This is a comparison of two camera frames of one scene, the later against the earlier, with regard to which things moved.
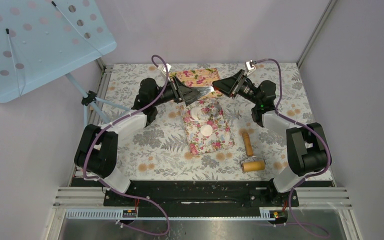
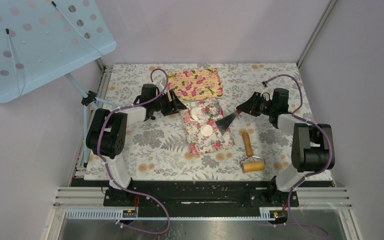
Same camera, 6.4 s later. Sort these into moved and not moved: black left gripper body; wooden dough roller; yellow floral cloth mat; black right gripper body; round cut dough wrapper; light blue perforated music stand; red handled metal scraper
Moved: black right gripper body; black left gripper body; red handled metal scraper
Not moved: wooden dough roller; yellow floral cloth mat; round cut dough wrapper; light blue perforated music stand
